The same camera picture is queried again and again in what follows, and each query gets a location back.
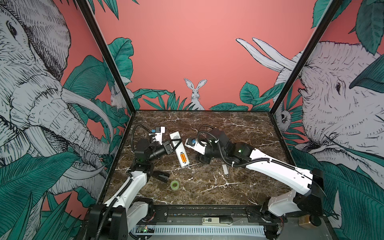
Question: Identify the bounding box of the small circuit board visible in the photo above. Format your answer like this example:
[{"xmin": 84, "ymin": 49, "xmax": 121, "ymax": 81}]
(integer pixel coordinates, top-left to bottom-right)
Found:
[{"xmin": 136, "ymin": 225, "xmax": 156, "ymax": 235}]

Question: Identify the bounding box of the orange battery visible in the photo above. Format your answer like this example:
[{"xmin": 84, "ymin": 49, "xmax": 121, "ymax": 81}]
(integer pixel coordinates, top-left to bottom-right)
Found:
[{"xmin": 180, "ymin": 153, "xmax": 187, "ymax": 163}]

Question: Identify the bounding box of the green tape roll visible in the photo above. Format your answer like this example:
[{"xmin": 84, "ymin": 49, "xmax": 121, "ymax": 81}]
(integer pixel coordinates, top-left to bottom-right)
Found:
[{"xmin": 170, "ymin": 180, "xmax": 180, "ymax": 191}]

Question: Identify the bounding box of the white battery cover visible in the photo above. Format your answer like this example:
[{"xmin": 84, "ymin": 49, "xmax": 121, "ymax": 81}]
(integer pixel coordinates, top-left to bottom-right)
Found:
[{"xmin": 222, "ymin": 165, "xmax": 229, "ymax": 175}]

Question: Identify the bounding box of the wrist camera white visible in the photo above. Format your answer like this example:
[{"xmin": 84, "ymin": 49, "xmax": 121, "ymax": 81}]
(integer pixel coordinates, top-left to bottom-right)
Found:
[
  {"xmin": 185, "ymin": 138, "xmax": 206, "ymax": 155},
  {"xmin": 151, "ymin": 127, "xmax": 166, "ymax": 145}
]

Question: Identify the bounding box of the white slotted cable duct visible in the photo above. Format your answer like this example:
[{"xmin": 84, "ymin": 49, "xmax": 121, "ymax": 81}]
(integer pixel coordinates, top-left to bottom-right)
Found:
[{"xmin": 131, "ymin": 225, "xmax": 266, "ymax": 237}]

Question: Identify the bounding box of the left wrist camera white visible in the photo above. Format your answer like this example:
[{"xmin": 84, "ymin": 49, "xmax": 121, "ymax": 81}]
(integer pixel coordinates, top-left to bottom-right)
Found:
[{"xmin": 151, "ymin": 127, "xmax": 166, "ymax": 145}]

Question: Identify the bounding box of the black clip object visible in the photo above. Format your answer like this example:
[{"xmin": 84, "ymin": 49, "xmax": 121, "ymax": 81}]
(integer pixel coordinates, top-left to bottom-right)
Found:
[{"xmin": 153, "ymin": 171, "xmax": 170, "ymax": 183}]

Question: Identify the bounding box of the white remote control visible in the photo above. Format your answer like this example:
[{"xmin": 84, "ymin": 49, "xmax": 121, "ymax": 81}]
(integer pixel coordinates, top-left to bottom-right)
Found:
[{"xmin": 170, "ymin": 132, "xmax": 190, "ymax": 168}]

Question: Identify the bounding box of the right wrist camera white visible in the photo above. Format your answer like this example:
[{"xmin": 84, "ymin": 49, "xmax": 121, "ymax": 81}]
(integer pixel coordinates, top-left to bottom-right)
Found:
[{"xmin": 185, "ymin": 138, "xmax": 206, "ymax": 155}]

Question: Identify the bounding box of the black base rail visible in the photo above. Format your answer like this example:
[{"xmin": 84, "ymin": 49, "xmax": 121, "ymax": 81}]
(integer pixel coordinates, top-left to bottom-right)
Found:
[{"xmin": 85, "ymin": 204, "xmax": 326, "ymax": 224}]

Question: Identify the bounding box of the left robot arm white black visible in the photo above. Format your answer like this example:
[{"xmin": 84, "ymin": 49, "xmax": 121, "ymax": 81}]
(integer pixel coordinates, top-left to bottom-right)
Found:
[{"xmin": 85, "ymin": 138, "xmax": 182, "ymax": 240}]

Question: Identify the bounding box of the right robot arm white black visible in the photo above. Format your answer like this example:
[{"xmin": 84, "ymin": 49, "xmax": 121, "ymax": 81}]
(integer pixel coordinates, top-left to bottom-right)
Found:
[{"xmin": 185, "ymin": 128, "xmax": 325, "ymax": 217}]

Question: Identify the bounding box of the white label tag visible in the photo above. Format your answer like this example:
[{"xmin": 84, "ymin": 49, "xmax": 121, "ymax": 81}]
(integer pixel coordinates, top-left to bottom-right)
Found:
[{"xmin": 202, "ymin": 217, "xmax": 220, "ymax": 226}]

